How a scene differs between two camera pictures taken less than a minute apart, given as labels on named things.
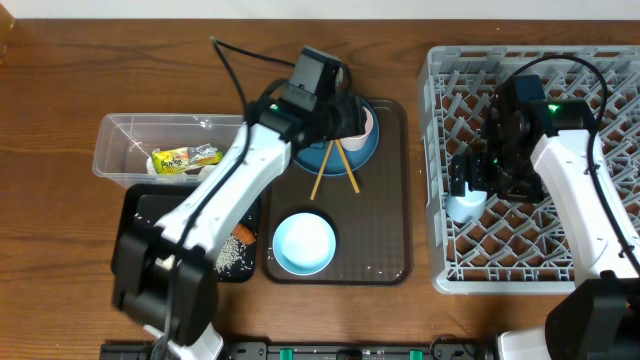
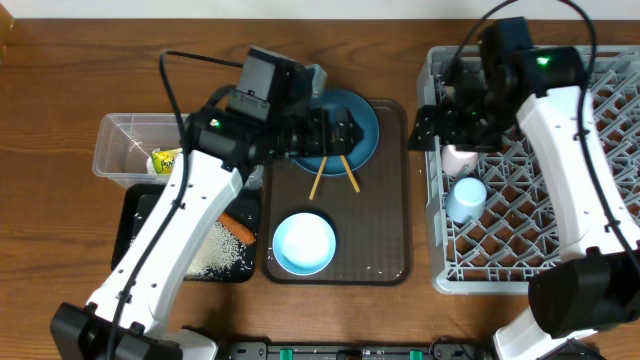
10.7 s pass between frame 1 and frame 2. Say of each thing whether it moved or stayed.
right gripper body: moved
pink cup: moved
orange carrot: stayed
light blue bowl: stayed
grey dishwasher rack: stayed
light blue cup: stayed
